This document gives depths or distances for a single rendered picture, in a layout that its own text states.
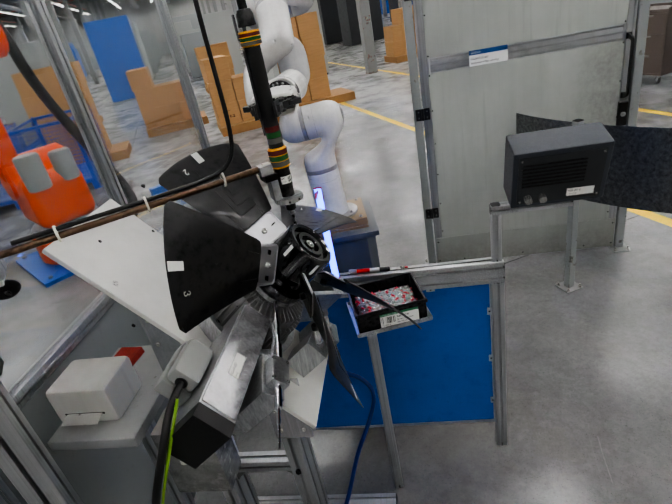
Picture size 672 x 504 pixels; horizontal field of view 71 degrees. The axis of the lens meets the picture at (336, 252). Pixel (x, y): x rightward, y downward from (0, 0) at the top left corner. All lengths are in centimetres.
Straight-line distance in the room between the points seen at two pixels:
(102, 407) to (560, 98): 263
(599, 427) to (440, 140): 168
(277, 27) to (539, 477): 178
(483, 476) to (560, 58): 211
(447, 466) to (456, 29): 213
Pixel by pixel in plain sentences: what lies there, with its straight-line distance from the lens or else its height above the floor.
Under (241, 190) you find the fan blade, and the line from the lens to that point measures 113.
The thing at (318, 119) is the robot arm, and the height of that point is 134.
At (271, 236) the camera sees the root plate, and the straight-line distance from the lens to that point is 109.
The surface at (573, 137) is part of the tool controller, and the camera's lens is 149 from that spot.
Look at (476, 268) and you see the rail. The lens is 161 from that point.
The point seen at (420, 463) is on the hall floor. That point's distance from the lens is 212.
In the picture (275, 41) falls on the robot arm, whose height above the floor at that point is 162.
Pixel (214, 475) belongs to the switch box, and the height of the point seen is 68.
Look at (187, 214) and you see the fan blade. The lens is 88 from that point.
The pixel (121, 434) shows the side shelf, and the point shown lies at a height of 86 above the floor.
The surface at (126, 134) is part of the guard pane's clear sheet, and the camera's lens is 195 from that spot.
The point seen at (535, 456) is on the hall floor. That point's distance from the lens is 216.
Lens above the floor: 168
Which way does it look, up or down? 27 degrees down
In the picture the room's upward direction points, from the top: 12 degrees counter-clockwise
